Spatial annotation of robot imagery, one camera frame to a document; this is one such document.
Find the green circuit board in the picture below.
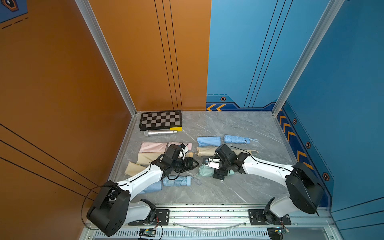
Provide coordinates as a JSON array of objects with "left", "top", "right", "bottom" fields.
[{"left": 138, "top": 228, "right": 157, "bottom": 240}]

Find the small right circuit board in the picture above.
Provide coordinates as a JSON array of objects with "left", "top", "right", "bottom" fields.
[{"left": 275, "top": 229, "right": 290, "bottom": 240}]

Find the pink umbrella sleeve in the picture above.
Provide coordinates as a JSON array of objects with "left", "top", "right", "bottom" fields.
[{"left": 139, "top": 142, "right": 168, "bottom": 153}]

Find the mint green sleeved umbrella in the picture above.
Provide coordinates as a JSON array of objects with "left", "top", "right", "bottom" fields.
[{"left": 225, "top": 170, "right": 235, "bottom": 177}]

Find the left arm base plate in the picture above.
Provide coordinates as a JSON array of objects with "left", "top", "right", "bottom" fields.
[{"left": 128, "top": 209, "right": 170, "bottom": 227}]

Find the cream umbrella sleeve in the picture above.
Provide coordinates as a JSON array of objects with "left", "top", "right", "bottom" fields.
[{"left": 136, "top": 152, "right": 164, "bottom": 166}]

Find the aluminium front rail frame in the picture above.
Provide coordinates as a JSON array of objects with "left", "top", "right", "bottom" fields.
[{"left": 110, "top": 204, "right": 343, "bottom": 240}]

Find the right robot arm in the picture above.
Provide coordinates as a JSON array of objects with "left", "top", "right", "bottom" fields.
[{"left": 204, "top": 144, "right": 325, "bottom": 225}]

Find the cream umbrella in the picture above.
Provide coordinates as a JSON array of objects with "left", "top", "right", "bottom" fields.
[{"left": 187, "top": 152, "right": 201, "bottom": 158}]

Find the yellow block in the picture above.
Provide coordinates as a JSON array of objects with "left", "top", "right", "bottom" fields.
[{"left": 169, "top": 127, "right": 183, "bottom": 132}]

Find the beige sleeved umbrella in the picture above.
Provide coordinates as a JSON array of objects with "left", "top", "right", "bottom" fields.
[{"left": 234, "top": 149, "right": 259, "bottom": 156}]

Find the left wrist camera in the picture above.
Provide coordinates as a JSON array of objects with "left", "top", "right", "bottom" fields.
[{"left": 165, "top": 144, "right": 188, "bottom": 160}]

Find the light blue umbrella sleeve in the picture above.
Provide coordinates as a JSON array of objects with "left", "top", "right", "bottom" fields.
[{"left": 140, "top": 182, "right": 163, "bottom": 194}]

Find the mint green umbrella sleeve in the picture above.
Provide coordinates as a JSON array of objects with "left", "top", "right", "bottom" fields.
[{"left": 198, "top": 165, "right": 215, "bottom": 177}]

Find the pale yellow umbrella sleeve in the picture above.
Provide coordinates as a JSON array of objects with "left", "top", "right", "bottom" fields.
[{"left": 125, "top": 162, "right": 147, "bottom": 177}]

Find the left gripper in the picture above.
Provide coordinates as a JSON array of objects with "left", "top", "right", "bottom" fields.
[{"left": 171, "top": 156, "right": 200, "bottom": 173}]

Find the silver metal cylinder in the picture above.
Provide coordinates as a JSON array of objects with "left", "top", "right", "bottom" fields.
[{"left": 144, "top": 130, "right": 178, "bottom": 137}]

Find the checkerboard calibration board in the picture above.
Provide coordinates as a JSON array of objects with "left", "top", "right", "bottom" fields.
[{"left": 139, "top": 110, "right": 182, "bottom": 131}]

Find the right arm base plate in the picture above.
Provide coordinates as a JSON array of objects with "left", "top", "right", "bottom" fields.
[{"left": 248, "top": 209, "right": 292, "bottom": 226}]

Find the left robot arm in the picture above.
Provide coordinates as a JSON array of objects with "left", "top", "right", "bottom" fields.
[{"left": 86, "top": 154, "right": 199, "bottom": 237}]

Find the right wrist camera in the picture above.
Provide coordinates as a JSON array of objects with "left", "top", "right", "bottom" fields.
[{"left": 203, "top": 158, "right": 221, "bottom": 169}]

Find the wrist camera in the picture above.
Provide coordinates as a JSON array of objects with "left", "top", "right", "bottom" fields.
[
  {"left": 165, "top": 144, "right": 188, "bottom": 160},
  {"left": 203, "top": 158, "right": 221, "bottom": 169}
]

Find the light blue sleeved umbrella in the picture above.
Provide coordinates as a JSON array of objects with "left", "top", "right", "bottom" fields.
[{"left": 163, "top": 176, "right": 202, "bottom": 187}]

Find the beige umbrella sleeve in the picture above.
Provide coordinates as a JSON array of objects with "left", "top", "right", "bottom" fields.
[{"left": 197, "top": 147, "right": 216, "bottom": 157}]

